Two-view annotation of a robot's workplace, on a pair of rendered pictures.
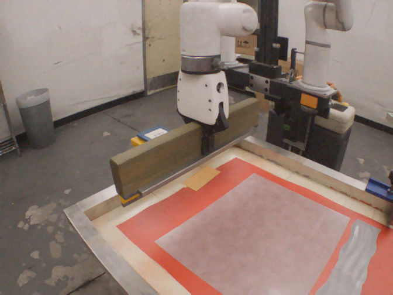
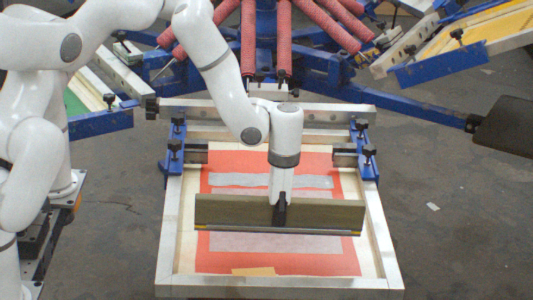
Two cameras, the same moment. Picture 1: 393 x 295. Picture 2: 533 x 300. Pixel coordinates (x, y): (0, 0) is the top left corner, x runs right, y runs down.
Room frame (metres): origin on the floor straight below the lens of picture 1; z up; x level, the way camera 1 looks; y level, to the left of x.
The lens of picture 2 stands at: (1.78, 1.10, 2.23)
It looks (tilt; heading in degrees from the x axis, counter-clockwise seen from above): 29 degrees down; 222
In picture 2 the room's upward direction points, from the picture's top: 4 degrees clockwise
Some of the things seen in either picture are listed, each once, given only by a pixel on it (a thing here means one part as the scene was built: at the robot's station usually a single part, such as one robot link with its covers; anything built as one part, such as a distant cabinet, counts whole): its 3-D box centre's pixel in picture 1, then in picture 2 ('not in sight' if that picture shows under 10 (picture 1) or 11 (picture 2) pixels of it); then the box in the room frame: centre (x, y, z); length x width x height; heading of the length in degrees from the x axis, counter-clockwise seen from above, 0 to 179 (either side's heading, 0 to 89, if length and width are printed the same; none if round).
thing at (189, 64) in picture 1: (203, 61); (284, 152); (0.49, -0.01, 1.27); 0.09 x 0.07 x 0.03; 46
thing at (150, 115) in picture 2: not in sight; (155, 108); (0.25, -0.76, 1.02); 0.07 x 0.06 x 0.07; 46
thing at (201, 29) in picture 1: (219, 26); (269, 124); (0.51, -0.04, 1.34); 0.15 x 0.10 x 0.11; 131
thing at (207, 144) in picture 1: (212, 139); not in sight; (0.47, -0.03, 1.11); 0.03 x 0.03 x 0.07; 46
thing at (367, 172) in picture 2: not in sight; (362, 158); (-0.05, -0.17, 0.98); 0.30 x 0.05 x 0.07; 46
